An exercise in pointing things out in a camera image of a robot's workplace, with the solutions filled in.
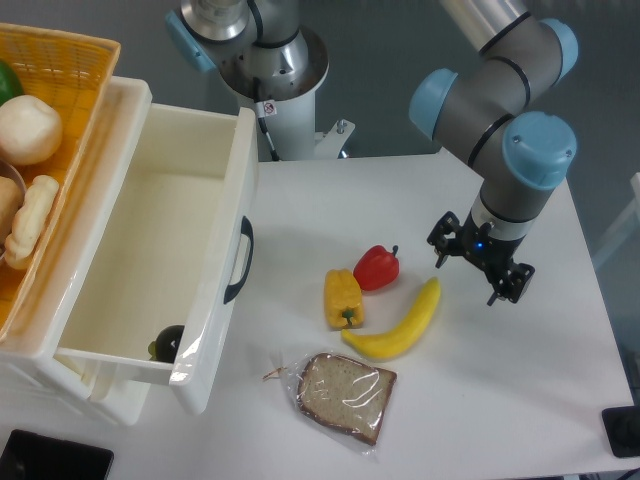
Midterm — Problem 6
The black device right edge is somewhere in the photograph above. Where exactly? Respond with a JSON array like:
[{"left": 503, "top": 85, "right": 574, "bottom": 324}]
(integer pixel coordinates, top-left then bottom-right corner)
[{"left": 601, "top": 406, "right": 639, "bottom": 458}]

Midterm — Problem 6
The green bell pepper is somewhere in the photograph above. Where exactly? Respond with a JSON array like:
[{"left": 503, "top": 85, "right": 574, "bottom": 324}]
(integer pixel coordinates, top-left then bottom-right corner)
[{"left": 0, "top": 60, "right": 24, "bottom": 105}]

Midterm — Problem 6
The dark blue drawer handle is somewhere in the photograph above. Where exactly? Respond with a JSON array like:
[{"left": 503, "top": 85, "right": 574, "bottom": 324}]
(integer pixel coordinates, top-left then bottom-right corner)
[{"left": 224, "top": 216, "right": 255, "bottom": 304}]

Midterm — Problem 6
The orange wicker basket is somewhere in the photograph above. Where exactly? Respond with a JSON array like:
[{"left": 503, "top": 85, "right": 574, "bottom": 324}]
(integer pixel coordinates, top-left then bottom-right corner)
[{"left": 1, "top": 23, "right": 120, "bottom": 337}]

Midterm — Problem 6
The pale bone-shaped bread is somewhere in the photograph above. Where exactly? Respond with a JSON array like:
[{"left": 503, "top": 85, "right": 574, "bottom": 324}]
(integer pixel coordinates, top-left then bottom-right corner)
[{"left": 4, "top": 175, "right": 59, "bottom": 270}]

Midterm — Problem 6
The bagged brown bread slice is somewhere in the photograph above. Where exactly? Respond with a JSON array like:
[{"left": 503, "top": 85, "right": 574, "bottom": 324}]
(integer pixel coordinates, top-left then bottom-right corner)
[{"left": 262, "top": 351, "right": 398, "bottom": 456}]

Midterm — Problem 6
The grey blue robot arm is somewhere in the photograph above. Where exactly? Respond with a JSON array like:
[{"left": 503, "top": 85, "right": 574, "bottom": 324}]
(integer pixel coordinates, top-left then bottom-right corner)
[{"left": 409, "top": 1, "right": 579, "bottom": 303}]

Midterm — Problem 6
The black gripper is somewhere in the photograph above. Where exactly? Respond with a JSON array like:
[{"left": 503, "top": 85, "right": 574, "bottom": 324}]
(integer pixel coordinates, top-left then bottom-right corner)
[{"left": 427, "top": 210, "right": 535, "bottom": 306}]

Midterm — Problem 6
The round white bread bun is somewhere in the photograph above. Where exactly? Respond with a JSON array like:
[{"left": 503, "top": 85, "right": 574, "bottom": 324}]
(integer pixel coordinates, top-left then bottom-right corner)
[{"left": 1, "top": 95, "right": 63, "bottom": 166}]

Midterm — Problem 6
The black device bottom left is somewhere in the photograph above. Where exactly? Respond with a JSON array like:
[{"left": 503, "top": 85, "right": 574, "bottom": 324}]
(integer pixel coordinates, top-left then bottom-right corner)
[{"left": 1, "top": 429, "right": 114, "bottom": 480}]

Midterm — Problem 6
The red bell pepper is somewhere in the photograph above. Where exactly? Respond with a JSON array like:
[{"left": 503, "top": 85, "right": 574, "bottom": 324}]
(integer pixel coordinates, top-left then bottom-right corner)
[{"left": 353, "top": 245, "right": 400, "bottom": 292}]

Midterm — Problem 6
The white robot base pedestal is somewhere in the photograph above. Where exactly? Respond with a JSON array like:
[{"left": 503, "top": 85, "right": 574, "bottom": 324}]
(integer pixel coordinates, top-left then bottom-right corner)
[{"left": 165, "top": 0, "right": 356, "bottom": 163}]

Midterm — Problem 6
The yellow banana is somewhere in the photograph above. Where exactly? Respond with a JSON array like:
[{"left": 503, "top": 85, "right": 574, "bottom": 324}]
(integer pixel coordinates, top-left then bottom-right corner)
[{"left": 341, "top": 277, "right": 441, "bottom": 361}]

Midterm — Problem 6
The dark eggplant in drawer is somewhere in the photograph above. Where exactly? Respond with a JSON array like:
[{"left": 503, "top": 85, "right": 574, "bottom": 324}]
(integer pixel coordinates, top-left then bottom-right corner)
[{"left": 148, "top": 325, "right": 184, "bottom": 363}]

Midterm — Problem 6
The yellow bell pepper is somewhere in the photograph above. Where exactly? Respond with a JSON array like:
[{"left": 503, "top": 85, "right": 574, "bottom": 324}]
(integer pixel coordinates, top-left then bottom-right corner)
[{"left": 324, "top": 269, "right": 364, "bottom": 329}]

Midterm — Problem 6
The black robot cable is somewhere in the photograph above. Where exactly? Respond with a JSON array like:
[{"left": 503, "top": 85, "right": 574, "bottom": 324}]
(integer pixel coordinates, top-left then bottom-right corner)
[{"left": 246, "top": 0, "right": 281, "bottom": 163}]

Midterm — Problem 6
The white open top drawer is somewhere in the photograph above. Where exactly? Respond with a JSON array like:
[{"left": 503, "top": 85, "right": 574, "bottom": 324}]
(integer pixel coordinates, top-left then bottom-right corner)
[{"left": 58, "top": 104, "right": 258, "bottom": 415}]

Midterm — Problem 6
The white drawer cabinet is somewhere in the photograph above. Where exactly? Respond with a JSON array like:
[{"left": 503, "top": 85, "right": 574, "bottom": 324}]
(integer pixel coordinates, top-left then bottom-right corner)
[{"left": 1, "top": 77, "right": 152, "bottom": 425}]

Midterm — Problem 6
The brown bread roll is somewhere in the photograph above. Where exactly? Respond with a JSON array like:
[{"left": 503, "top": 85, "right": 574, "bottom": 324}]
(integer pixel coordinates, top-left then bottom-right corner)
[{"left": 0, "top": 176, "right": 25, "bottom": 245}]

